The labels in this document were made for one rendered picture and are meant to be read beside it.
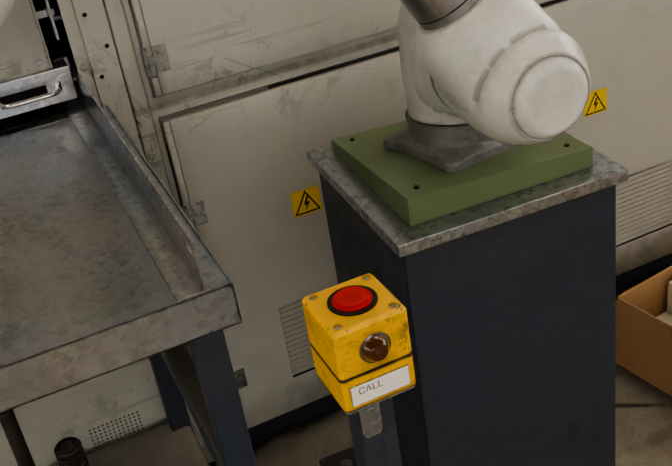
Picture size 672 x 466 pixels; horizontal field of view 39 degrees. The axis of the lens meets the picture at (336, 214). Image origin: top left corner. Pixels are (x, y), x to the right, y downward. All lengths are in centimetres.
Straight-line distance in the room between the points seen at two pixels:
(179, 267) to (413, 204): 36
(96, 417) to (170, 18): 81
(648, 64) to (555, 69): 109
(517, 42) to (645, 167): 122
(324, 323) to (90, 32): 89
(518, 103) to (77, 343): 57
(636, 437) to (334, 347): 127
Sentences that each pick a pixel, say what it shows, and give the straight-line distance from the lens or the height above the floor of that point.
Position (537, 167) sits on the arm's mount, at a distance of 139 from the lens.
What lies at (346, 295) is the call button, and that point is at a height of 91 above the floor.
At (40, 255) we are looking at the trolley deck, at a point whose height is 85.
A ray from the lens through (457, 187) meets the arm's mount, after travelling 133.
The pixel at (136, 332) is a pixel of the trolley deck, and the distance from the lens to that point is 108.
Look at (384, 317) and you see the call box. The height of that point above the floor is 90.
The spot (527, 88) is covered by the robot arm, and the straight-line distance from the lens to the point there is 113.
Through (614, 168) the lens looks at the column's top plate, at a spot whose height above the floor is 75.
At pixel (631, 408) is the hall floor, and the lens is 214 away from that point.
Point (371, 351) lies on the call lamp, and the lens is 89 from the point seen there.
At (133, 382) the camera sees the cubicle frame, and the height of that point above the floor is 28.
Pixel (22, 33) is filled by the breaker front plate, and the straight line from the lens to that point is 168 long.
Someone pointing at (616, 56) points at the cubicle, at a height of 64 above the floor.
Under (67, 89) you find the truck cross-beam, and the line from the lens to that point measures 170.
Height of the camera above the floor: 142
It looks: 29 degrees down
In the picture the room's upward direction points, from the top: 9 degrees counter-clockwise
